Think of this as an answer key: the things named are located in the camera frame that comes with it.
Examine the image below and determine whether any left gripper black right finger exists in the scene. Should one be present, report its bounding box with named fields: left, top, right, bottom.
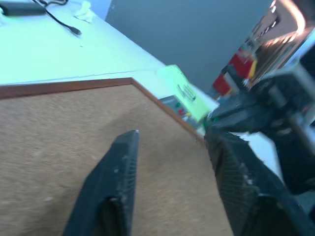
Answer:
left=204, top=127, right=315, bottom=236

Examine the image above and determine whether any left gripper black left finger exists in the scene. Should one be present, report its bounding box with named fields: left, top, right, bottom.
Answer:
left=63, top=129, right=140, bottom=236

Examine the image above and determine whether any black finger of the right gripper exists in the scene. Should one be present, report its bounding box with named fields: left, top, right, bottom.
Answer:
left=210, top=94, right=257, bottom=119
left=208, top=115, right=268, bottom=135

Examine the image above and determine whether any red box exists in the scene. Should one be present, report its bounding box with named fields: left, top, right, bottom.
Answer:
left=212, top=48, right=259, bottom=97

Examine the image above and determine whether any green box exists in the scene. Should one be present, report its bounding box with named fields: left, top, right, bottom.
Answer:
left=156, top=64, right=219, bottom=123

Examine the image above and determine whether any grey pushpin tray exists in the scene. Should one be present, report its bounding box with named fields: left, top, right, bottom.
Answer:
left=158, top=95, right=199, bottom=129

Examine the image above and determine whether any crumpled white tissue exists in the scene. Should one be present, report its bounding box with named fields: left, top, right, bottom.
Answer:
left=73, top=0, right=95, bottom=24

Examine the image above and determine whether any black flat device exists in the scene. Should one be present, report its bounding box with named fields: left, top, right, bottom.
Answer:
left=0, top=0, right=48, bottom=17

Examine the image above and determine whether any cork board with wooden frame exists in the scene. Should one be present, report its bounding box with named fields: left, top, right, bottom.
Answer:
left=0, top=77, right=234, bottom=236

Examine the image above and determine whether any black cable with plug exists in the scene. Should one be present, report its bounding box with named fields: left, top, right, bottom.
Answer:
left=31, top=0, right=82, bottom=37

